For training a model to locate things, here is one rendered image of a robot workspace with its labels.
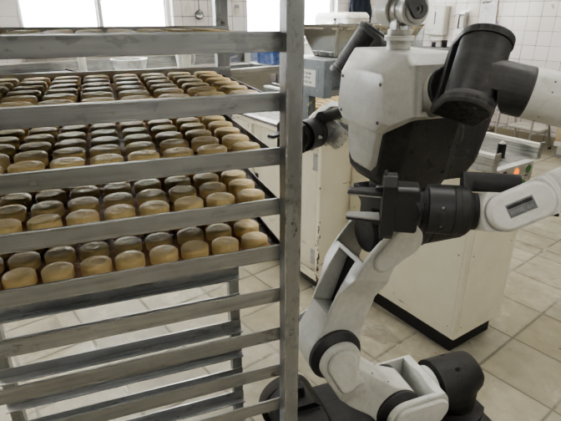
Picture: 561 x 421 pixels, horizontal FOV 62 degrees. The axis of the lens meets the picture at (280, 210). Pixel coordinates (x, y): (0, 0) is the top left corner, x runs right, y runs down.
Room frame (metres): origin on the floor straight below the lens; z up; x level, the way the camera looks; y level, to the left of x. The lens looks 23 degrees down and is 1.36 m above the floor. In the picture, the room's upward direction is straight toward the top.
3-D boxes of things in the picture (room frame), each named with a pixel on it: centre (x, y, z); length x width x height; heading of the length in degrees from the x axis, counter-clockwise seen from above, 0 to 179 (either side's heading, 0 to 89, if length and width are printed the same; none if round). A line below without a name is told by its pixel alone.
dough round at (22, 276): (0.66, 0.42, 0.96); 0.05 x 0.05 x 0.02
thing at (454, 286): (2.00, -0.68, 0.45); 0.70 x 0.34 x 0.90; 34
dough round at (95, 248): (0.75, 0.34, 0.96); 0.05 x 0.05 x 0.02
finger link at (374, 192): (0.79, -0.15, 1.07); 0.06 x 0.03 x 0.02; 80
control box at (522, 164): (1.69, -0.88, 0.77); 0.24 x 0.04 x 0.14; 124
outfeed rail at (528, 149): (2.59, -0.45, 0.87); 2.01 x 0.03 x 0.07; 34
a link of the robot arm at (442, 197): (0.77, -0.24, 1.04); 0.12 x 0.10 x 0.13; 80
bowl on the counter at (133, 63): (4.34, 1.34, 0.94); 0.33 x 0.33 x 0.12
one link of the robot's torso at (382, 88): (1.09, -0.31, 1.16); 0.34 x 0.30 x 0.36; 20
